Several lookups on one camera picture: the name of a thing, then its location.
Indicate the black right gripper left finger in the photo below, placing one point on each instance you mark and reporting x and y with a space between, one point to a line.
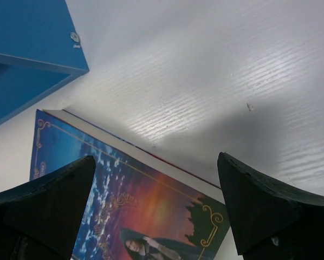
40 219

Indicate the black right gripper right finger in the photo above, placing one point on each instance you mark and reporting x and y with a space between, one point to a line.
269 218

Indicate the Jane Eyre blue book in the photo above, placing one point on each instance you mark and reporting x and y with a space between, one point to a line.
139 207

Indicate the blue yellow wooden bookshelf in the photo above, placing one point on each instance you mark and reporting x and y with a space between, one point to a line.
40 52

